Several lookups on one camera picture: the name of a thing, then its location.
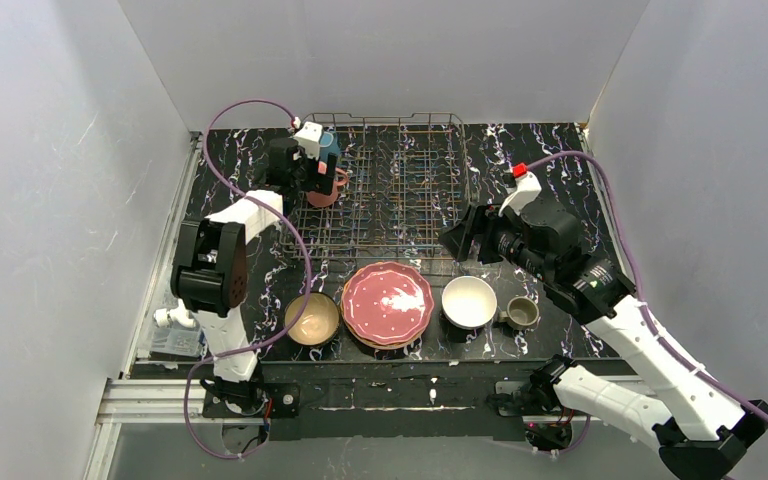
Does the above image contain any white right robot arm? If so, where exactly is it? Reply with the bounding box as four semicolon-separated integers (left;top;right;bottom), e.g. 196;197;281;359
439;198;768;479

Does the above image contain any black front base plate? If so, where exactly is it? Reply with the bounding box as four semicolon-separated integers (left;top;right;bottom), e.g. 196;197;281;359
193;361;583;441

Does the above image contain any metal wire dish rack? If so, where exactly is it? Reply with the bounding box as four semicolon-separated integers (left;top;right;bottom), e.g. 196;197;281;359
291;112;475;261

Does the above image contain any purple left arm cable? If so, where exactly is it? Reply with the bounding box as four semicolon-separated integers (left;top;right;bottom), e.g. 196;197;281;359
183;99;314;461

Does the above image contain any brown beige bowl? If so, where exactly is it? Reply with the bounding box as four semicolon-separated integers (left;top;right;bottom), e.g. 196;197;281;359
287;292;341;347

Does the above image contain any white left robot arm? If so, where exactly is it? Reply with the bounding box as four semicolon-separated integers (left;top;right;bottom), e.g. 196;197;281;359
170;133;341;410

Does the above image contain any pink ceramic mug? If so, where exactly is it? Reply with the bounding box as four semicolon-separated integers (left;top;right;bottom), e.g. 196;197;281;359
305;166;351;210

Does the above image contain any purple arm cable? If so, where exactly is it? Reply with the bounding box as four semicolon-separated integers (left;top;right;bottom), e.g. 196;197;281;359
183;99;314;461
523;150;768;480

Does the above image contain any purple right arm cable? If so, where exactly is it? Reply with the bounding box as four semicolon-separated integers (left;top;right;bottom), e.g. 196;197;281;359
523;150;768;480

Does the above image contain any blue ceramic mug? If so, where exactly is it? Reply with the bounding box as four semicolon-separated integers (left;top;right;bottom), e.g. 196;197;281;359
319;131;342;163

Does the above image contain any beige ceramic mug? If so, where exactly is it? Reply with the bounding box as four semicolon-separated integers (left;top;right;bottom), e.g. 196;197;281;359
498;296;540;331

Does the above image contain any white ceramic bowl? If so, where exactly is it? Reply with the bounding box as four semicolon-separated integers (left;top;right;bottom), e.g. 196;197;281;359
441;276;498;330

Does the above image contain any clear plastic storage box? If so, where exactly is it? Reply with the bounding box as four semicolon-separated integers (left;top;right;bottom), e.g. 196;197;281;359
148;327;204;357

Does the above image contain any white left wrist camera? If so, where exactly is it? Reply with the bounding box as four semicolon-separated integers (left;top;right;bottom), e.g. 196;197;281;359
292;121;323;160

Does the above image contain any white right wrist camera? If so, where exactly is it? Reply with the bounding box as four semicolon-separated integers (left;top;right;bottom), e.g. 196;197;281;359
498;163;542;217

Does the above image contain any pink polka dot plate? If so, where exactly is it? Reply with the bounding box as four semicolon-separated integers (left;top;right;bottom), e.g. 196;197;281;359
340;261;435;350

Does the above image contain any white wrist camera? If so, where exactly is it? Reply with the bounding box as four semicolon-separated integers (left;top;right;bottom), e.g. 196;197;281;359
498;163;542;217
292;121;323;160

